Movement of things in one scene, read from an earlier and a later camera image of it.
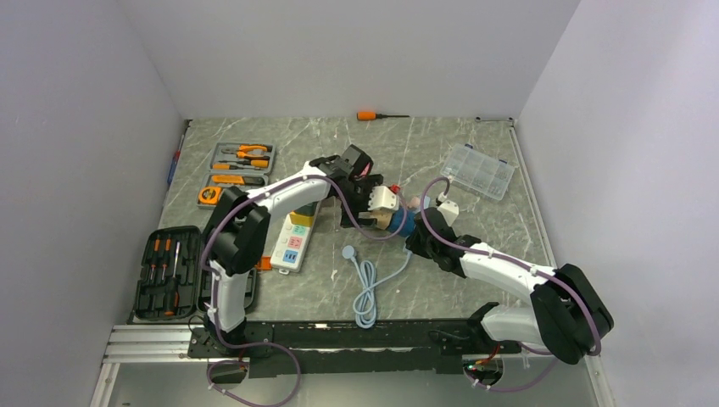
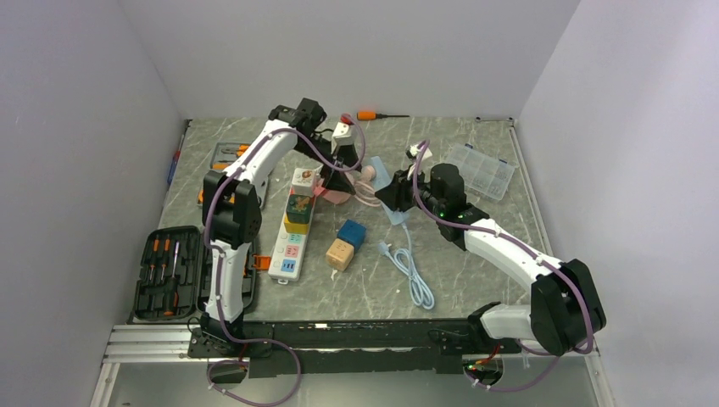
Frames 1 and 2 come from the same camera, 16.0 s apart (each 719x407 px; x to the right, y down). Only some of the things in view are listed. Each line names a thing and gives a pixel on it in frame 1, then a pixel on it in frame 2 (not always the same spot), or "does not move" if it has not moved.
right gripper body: [421, 247] -> [404, 193]
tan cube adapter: [383, 217] -> [339, 255]
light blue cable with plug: [364, 305] -> [421, 292]
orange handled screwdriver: [369, 115] does not move
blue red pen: [175, 162] does not move
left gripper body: [358, 197] -> [317, 154]
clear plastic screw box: [477, 170] does not move
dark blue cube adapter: [397, 219] -> [352, 232]
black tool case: [172, 283] does not move
